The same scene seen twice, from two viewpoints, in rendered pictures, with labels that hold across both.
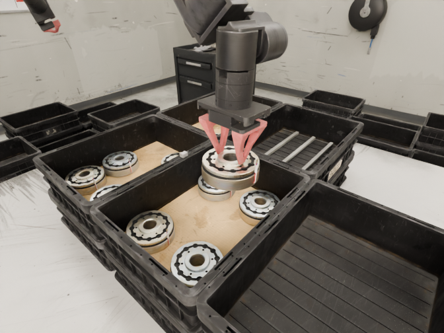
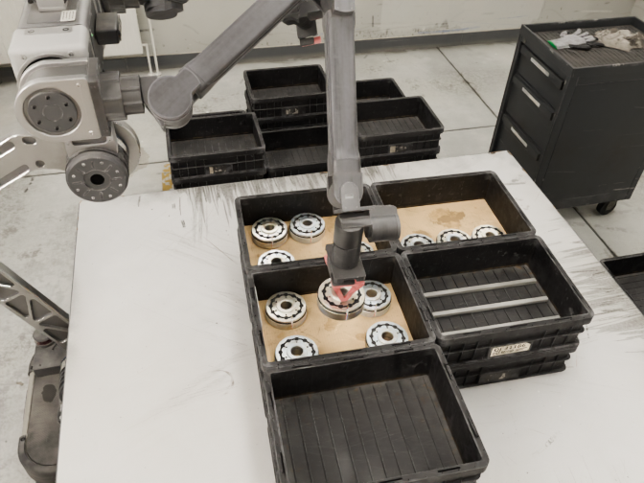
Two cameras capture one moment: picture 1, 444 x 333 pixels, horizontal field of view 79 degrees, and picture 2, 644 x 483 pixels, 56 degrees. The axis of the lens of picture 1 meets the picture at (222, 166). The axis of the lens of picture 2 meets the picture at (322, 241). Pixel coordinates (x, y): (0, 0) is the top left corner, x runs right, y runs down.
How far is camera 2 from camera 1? 93 cm
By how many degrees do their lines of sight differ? 30
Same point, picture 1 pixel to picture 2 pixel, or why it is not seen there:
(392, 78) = not seen: outside the picture
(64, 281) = (218, 311)
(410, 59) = not seen: outside the picture
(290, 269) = (361, 401)
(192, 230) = (317, 328)
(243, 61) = (343, 244)
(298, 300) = (345, 421)
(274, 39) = (380, 233)
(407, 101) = not seen: outside the picture
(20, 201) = (219, 216)
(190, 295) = (265, 365)
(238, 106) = (339, 265)
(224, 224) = (346, 338)
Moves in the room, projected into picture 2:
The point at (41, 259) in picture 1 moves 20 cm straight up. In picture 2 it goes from (211, 284) to (204, 233)
